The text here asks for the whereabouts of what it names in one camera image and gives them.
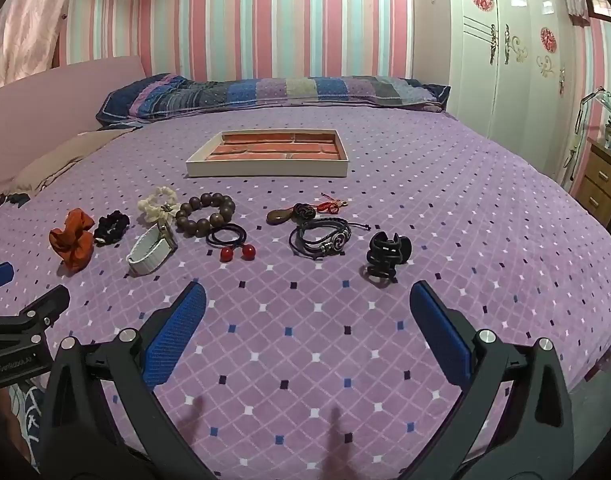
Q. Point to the white wardrobe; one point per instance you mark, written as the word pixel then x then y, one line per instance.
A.
pixel 515 85

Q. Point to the desk lamp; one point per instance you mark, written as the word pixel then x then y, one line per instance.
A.
pixel 604 100

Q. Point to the pink headboard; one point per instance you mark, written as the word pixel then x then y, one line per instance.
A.
pixel 50 95

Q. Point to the striped patchwork pillow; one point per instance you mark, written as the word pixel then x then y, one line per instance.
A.
pixel 265 92

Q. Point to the shallow tray with brick lining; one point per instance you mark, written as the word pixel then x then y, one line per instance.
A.
pixel 275 147

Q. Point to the dark cloth piece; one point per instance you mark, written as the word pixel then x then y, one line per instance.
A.
pixel 15 199

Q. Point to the pink curtain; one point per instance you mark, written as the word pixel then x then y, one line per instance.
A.
pixel 20 35

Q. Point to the brown oval pendant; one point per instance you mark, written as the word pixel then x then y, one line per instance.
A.
pixel 277 216

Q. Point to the white wrist watch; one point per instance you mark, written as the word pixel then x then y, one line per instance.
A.
pixel 145 255

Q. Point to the person's patterned clothing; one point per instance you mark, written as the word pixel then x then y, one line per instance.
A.
pixel 28 410

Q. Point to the black hair claw clip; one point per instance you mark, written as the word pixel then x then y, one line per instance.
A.
pixel 385 255

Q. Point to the cream scrunchie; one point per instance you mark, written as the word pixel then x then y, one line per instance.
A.
pixel 153 210

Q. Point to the purple diamond pattern bedspread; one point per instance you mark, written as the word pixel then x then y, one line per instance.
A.
pixel 305 360

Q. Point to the black scrunchie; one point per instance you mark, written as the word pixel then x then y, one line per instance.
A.
pixel 110 227

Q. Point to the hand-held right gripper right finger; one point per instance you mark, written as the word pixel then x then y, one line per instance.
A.
pixel 438 330

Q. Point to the orange scrunchie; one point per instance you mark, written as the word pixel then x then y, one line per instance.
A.
pixel 73 240

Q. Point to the wooden nightstand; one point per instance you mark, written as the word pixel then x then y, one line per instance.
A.
pixel 600 180

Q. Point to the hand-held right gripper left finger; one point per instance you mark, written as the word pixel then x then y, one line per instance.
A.
pixel 178 330

